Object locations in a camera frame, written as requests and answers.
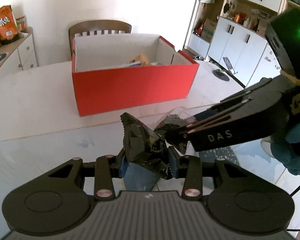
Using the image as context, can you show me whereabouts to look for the black snack packet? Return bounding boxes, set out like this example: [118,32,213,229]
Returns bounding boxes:
[120,112,172,180]

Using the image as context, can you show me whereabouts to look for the clear bag dark contents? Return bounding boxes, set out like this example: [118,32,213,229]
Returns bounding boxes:
[154,107,196,155]

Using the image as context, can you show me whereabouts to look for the yellow spotted plush toy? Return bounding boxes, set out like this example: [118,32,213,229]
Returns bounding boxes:
[130,54,150,66]

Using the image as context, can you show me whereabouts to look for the blue cracker packet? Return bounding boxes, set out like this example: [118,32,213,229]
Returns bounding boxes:
[119,61,141,67]

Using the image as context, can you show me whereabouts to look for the blue gloved right hand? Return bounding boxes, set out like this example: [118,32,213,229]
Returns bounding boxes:
[261,123,300,176]

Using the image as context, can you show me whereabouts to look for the black phone stand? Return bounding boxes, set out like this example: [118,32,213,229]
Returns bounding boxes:
[212,57,237,82]

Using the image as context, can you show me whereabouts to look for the red cardboard box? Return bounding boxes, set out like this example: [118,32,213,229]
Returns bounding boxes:
[71,34,199,116]

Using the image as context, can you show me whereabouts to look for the wooden chair behind table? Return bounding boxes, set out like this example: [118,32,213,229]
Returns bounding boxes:
[68,20,132,48]

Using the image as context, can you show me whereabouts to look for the white sideboard cabinet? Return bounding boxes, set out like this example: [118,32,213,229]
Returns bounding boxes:
[0,27,38,78]

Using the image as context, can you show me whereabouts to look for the orange snack bag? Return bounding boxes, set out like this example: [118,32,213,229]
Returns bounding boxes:
[0,5,19,45]

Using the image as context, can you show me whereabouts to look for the white wall cabinets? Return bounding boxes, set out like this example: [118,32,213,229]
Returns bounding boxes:
[184,0,300,86]

